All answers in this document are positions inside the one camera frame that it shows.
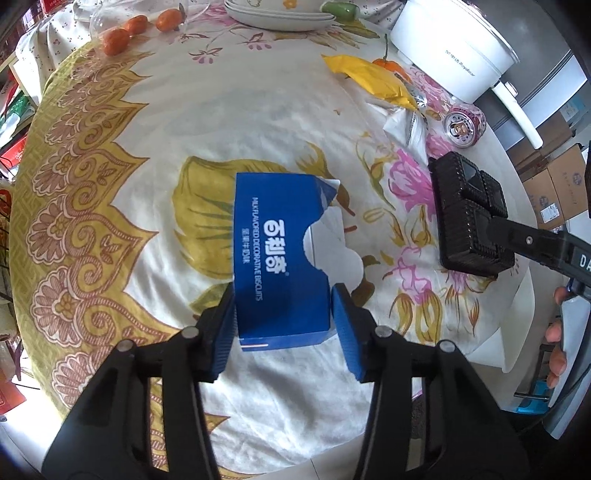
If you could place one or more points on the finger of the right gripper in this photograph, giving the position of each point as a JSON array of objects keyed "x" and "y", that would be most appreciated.
[{"x": 552, "y": 250}]

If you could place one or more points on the black plastic tray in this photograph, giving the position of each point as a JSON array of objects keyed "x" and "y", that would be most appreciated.
[{"x": 466, "y": 199}]

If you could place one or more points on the white electric pot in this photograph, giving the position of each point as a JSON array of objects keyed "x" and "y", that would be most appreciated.
[{"x": 454, "y": 44}]

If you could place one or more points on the white plastic bin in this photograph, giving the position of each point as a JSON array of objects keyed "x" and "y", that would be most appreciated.
[{"x": 504, "y": 347}]

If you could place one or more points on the person right hand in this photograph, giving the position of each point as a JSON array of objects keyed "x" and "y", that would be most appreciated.
[{"x": 557, "y": 361}]

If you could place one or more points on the yellow snack wrapper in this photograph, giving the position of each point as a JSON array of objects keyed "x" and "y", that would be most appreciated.
[{"x": 374, "y": 79}]

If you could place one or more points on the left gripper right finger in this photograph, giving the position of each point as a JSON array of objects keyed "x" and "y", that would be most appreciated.
[{"x": 466, "y": 434}]

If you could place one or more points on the floral tablecloth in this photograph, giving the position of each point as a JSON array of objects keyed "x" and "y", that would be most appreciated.
[{"x": 121, "y": 224}]

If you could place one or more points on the lower cardboard box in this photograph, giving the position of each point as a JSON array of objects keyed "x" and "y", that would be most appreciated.
[{"x": 558, "y": 193}]

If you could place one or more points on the red cartoon can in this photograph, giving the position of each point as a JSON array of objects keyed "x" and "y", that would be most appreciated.
[{"x": 464, "y": 125}]

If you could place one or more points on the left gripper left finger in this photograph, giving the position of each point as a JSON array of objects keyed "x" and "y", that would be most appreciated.
[{"x": 106, "y": 434}]

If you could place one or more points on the white bowl stack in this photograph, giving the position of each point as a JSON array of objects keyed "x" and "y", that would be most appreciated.
[{"x": 282, "y": 16}]

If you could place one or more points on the grey refrigerator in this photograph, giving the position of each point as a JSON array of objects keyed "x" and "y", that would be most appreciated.
[{"x": 548, "y": 73}]

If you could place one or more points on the blue biscuit box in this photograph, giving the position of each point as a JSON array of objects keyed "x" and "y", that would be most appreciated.
[{"x": 289, "y": 249}]

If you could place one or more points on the plastic bag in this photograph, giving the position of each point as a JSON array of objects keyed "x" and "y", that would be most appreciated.
[{"x": 410, "y": 130}]

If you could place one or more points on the orange mandarin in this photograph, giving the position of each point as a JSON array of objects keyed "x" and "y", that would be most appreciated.
[{"x": 391, "y": 65}]

